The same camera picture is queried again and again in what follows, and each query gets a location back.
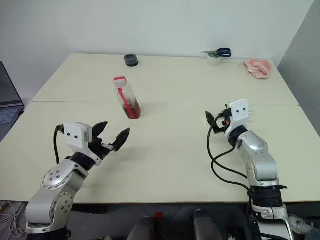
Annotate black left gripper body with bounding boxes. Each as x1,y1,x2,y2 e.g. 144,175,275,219
88,136,116,161

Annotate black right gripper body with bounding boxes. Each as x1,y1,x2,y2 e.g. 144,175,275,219
212,103,232,135

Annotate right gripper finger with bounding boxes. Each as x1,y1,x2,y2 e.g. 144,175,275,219
205,110,216,126

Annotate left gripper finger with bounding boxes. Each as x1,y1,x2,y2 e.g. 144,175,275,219
111,127,131,152
91,121,109,141

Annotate white tape roll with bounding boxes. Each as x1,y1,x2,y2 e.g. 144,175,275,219
206,52,222,67

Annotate pink crumpled cloth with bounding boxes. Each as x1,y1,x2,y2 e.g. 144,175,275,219
241,58,273,80

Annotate dark grey round cylinder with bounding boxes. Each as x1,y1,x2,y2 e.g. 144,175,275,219
123,53,140,68

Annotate dark rounded shape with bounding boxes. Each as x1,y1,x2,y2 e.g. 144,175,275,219
193,209,223,240
127,216,157,240

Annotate grey laptop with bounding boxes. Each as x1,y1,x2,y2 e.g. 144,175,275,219
0,61,26,143

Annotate white grey shoe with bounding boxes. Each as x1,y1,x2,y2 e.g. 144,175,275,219
289,214,316,236

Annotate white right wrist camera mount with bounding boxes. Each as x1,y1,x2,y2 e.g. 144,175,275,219
224,98,251,139

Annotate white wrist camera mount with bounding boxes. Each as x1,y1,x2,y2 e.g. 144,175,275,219
224,98,251,139
62,121,103,166

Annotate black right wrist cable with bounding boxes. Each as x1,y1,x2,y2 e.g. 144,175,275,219
206,112,253,198

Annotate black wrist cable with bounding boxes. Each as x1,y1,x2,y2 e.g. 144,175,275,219
53,123,67,166
206,112,253,198

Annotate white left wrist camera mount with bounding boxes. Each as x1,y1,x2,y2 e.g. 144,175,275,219
62,121,103,166

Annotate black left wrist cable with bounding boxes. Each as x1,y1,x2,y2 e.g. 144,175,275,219
53,123,67,166

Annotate blue handled scissors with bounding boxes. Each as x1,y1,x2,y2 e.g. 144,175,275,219
198,47,232,59

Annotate white loose wires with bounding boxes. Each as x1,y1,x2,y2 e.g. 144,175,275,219
0,199,27,237

